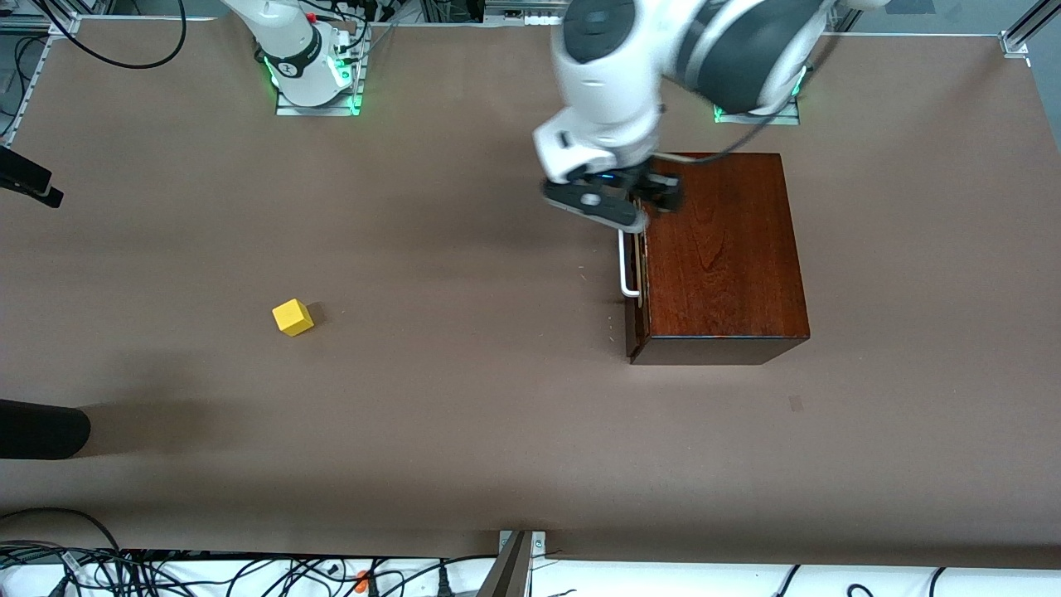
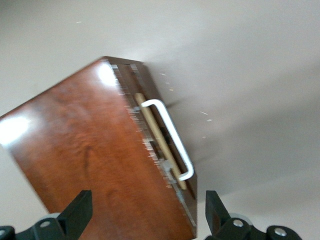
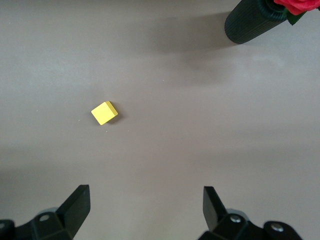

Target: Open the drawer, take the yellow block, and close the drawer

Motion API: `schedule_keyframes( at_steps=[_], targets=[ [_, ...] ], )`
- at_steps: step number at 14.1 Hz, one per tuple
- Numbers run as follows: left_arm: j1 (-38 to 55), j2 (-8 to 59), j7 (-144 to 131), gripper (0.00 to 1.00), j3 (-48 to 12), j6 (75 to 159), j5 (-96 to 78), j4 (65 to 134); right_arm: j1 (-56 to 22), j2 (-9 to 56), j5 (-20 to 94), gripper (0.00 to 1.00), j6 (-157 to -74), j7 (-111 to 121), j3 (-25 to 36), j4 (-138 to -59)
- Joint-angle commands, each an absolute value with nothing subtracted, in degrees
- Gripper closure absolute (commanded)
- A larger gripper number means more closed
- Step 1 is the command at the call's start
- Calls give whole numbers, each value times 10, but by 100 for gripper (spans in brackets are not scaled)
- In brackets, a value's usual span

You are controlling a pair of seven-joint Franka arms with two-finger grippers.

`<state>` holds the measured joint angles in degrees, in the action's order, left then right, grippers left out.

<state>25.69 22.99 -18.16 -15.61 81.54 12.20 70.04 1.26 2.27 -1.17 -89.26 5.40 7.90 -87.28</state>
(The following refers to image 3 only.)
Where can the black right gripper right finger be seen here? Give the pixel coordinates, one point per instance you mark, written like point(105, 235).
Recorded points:
point(215, 215)

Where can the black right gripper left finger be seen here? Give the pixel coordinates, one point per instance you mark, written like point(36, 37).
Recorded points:
point(67, 217)

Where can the yellow block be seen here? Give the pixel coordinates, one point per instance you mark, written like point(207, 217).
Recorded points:
point(103, 113)

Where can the black ribbed vase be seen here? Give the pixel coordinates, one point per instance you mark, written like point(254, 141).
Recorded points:
point(250, 22)

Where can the red artificial rose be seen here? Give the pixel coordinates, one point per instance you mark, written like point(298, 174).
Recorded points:
point(297, 5)

